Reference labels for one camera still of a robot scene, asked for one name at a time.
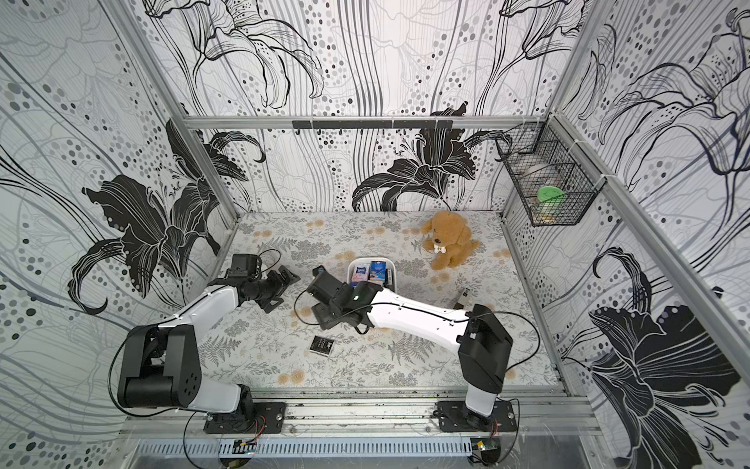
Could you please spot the black wire wall basket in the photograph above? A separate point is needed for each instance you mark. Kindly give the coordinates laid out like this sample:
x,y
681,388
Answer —
x,y
537,154

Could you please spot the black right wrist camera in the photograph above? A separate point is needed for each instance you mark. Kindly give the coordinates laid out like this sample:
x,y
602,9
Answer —
x,y
324,287

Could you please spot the white slotted cable duct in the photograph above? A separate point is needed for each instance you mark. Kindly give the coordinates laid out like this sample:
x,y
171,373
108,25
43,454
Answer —
x,y
308,447

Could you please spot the white plastic storage box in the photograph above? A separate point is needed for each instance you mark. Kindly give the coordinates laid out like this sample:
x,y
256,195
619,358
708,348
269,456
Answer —
x,y
392,282

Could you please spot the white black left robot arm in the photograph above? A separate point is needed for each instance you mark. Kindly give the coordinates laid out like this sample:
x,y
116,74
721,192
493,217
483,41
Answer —
x,y
161,367

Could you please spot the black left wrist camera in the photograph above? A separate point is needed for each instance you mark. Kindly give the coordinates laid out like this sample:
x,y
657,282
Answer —
x,y
244,267

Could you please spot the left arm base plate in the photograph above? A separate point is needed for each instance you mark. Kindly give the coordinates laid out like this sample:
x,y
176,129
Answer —
x,y
262,418

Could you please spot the green lidded cup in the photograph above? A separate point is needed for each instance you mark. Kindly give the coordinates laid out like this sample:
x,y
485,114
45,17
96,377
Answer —
x,y
550,199

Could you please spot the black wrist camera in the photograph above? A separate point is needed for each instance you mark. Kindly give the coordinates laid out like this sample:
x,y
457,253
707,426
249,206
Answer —
x,y
324,287
244,267

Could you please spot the blue Vinda tissue pack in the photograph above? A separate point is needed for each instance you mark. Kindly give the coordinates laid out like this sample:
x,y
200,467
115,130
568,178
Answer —
x,y
378,272

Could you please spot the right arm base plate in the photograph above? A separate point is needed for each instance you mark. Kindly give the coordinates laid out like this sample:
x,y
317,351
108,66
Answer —
x,y
455,417

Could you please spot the brown plush dog toy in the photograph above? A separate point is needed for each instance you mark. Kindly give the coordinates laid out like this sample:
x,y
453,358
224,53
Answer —
x,y
449,238

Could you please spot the blue pink tissue pack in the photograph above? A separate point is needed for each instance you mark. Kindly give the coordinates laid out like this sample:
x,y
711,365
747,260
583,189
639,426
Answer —
x,y
360,273

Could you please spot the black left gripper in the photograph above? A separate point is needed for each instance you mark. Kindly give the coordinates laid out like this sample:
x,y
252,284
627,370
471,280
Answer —
x,y
280,286

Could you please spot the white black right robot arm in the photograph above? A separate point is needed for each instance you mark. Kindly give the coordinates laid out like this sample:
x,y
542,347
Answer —
x,y
477,338

